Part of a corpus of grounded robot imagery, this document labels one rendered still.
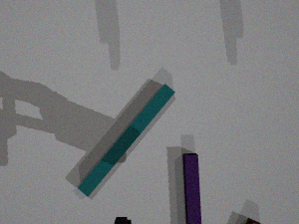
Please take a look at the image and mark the turquoise rod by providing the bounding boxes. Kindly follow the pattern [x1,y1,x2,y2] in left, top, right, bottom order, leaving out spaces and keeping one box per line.
[78,84,175,197]

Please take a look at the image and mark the purple rod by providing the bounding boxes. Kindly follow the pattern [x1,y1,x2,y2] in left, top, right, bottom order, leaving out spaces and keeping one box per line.
[182,153,201,224]

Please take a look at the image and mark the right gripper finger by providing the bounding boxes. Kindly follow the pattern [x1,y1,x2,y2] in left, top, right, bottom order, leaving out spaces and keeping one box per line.
[115,217,132,224]

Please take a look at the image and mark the brown rectangular bar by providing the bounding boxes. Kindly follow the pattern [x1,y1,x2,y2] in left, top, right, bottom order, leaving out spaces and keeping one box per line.
[246,218,261,224]

